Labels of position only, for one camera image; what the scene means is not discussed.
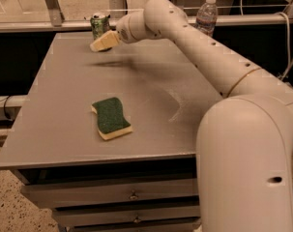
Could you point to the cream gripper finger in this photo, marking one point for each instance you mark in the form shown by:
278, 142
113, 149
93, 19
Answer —
105, 41

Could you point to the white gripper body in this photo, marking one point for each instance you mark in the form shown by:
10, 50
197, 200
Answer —
123, 30

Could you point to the green soda can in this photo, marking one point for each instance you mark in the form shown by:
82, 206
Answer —
99, 24

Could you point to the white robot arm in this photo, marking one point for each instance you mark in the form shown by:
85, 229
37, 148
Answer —
244, 142

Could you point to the clear plastic water bottle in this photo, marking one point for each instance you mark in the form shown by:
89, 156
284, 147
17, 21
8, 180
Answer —
206, 17

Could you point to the green and yellow sponge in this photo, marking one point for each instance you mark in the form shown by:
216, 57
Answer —
111, 122

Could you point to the grey drawer cabinet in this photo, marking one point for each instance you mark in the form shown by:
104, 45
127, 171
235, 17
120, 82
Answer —
106, 140

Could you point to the top grey drawer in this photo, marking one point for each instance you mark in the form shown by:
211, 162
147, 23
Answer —
107, 192

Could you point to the grey drawer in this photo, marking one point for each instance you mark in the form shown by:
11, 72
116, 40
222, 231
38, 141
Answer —
101, 217
107, 192
167, 225

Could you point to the middle grey drawer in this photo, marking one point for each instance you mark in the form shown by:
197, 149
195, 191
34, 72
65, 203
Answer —
101, 217

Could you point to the bottom grey drawer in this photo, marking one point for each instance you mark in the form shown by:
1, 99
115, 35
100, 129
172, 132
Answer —
167, 225

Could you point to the metal railing frame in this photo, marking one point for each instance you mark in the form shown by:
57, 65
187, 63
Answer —
88, 23

